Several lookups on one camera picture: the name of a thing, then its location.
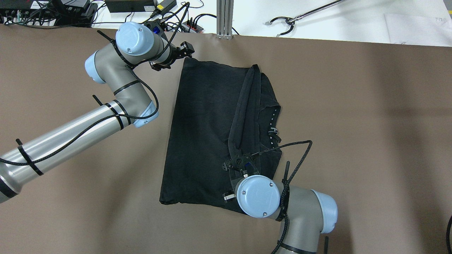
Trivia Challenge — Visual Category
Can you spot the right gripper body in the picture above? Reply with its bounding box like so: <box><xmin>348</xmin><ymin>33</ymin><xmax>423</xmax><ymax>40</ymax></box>
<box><xmin>222</xmin><ymin>152</ymin><xmax>262</xmax><ymax>203</ymax></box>

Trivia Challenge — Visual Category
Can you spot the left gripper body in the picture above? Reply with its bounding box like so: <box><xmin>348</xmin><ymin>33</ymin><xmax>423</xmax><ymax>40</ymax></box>
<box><xmin>145</xmin><ymin>20</ymin><xmax>195</xmax><ymax>71</ymax></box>

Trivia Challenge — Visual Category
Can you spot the black t-shirt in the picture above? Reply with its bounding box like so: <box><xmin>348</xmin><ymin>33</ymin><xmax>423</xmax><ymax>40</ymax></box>
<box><xmin>159</xmin><ymin>58</ymin><xmax>282</xmax><ymax>213</ymax></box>

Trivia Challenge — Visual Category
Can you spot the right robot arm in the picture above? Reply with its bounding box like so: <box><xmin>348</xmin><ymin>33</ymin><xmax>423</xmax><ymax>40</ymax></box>
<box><xmin>222</xmin><ymin>153</ymin><xmax>338</xmax><ymax>254</ymax></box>

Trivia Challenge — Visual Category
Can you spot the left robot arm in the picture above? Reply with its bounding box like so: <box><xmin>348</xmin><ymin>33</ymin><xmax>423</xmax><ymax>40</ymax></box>
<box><xmin>0</xmin><ymin>22</ymin><xmax>194</xmax><ymax>202</ymax></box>

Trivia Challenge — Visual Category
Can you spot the metal grabber tool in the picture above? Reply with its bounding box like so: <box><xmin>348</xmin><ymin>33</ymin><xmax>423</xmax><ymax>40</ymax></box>
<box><xmin>264</xmin><ymin>0</ymin><xmax>344</xmax><ymax>37</ymax></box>

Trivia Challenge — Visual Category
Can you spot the aluminium frame post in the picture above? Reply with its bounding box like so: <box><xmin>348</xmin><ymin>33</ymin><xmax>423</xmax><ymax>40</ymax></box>
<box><xmin>216</xmin><ymin>0</ymin><xmax>234</xmax><ymax>40</ymax></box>

